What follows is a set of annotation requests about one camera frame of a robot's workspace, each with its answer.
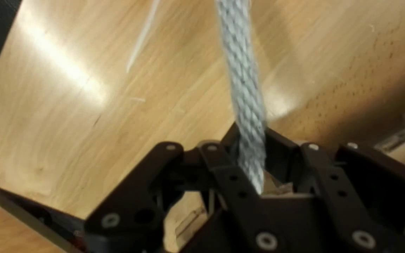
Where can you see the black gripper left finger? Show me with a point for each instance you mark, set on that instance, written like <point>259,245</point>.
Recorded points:
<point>133,206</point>

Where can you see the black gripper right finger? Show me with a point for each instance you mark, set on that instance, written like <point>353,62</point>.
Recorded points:
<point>334,206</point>

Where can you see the wooden side desk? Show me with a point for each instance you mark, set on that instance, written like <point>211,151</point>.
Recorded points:
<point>6,230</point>

